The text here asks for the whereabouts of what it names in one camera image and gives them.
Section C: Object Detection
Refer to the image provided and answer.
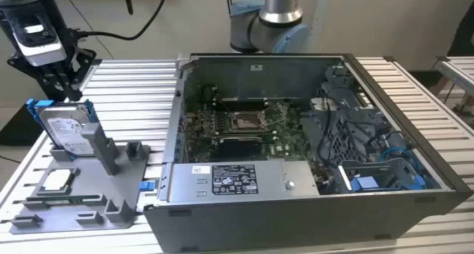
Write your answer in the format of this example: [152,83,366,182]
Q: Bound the grey parts rack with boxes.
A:
[10,123,152,235]

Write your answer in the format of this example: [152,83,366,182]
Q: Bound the green motherboard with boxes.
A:
[180,95,323,166]

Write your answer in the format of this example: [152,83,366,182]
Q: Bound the green RAM stick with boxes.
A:
[26,194,102,204]

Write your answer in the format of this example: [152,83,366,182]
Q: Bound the silver CPU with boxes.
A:
[42,169,76,193]

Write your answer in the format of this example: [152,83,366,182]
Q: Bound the thick black gripper cable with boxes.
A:
[72,0,170,42]

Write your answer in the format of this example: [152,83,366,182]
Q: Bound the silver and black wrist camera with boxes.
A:
[12,13,67,67]

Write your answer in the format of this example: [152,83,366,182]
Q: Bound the metal slat side table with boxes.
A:
[433,55,474,92]

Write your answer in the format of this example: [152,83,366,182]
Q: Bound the CPU socket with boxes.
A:
[231,109,270,131]

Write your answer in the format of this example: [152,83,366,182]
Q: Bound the black RAM slot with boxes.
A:
[220,96,269,103]
[216,129,273,135]

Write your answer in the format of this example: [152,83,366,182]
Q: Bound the grey disk bay cage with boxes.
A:
[302,65,443,195]

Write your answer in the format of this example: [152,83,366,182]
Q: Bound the silver power supply with label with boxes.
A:
[168,161,322,204]

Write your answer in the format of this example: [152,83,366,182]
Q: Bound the blue wire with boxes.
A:
[378,146,422,180]

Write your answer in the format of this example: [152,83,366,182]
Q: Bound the hard disk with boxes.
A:
[26,98,99,155]

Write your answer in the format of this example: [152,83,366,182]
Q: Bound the blue empty disk carrier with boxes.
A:
[350,177,381,193]

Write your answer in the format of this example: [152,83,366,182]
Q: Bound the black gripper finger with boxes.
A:
[60,47,98,101]
[7,54,64,100]

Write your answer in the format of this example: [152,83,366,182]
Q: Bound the black wire in case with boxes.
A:
[318,89,375,169]

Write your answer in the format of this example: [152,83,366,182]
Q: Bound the black open PC case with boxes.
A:
[142,53,474,251]

